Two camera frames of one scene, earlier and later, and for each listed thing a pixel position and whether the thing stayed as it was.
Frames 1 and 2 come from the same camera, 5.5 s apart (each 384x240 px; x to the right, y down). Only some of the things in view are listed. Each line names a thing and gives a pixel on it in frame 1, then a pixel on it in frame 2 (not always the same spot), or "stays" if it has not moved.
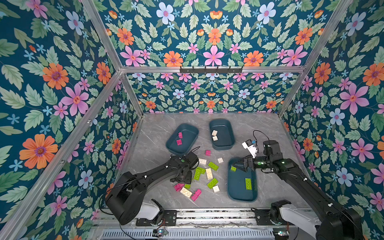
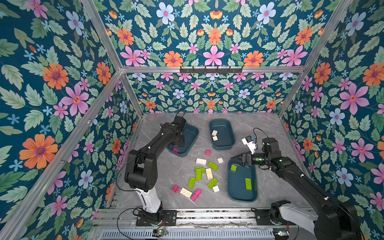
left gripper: x=188 y=181 → x=181 y=142
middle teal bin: x=225 y=134 stays
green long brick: x=197 y=175 stays
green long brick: x=248 y=184 stays
